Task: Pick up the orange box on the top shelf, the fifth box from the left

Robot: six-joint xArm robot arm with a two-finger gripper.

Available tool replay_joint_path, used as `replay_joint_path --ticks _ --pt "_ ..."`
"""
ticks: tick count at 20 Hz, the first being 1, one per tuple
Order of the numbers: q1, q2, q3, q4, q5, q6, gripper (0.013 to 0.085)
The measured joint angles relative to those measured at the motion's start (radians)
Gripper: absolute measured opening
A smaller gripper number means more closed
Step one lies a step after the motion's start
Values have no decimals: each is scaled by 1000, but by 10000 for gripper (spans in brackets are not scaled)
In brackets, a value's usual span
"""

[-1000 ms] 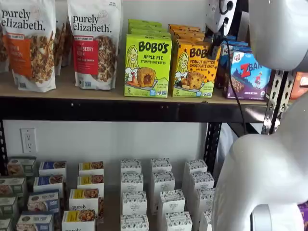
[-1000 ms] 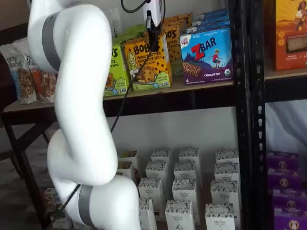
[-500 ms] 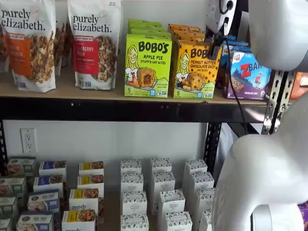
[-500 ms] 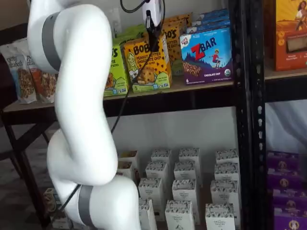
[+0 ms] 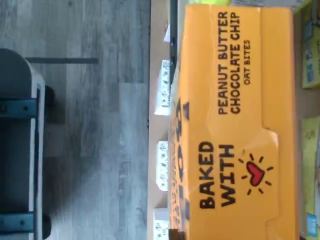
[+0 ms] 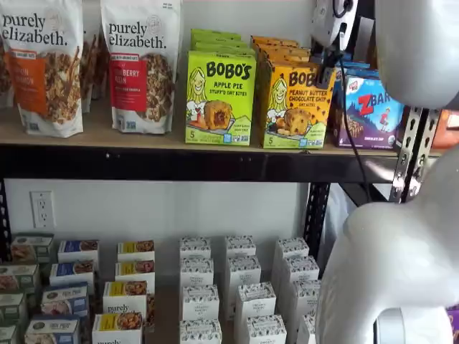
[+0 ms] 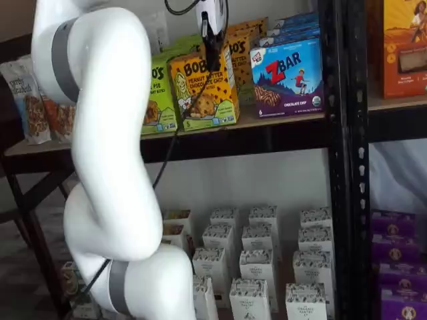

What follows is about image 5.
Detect orange Bobo's peanut butter box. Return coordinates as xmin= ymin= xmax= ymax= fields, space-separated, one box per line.
xmin=167 ymin=3 xmax=301 ymax=240

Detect white cartons on lower shelf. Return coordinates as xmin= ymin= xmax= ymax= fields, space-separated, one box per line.
xmin=146 ymin=0 xmax=176 ymax=240

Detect white Organic Pantry box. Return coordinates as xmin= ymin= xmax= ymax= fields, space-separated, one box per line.
xmin=153 ymin=59 xmax=174 ymax=116
xmin=156 ymin=140 xmax=171 ymax=193
xmin=153 ymin=207 xmax=170 ymax=240

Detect wooden shelf board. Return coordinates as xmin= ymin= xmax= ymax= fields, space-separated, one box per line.
xmin=291 ymin=9 xmax=320 ymax=240

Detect green Bobo's apple pie box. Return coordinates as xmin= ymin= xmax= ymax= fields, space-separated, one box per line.
xmin=299 ymin=116 xmax=320 ymax=240

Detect green snack package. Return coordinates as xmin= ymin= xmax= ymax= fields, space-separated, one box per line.
xmin=300 ymin=19 xmax=320 ymax=90

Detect gray cart with blue straps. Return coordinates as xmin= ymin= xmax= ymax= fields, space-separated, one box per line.
xmin=0 ymin=48 xmax=55 ymax=240

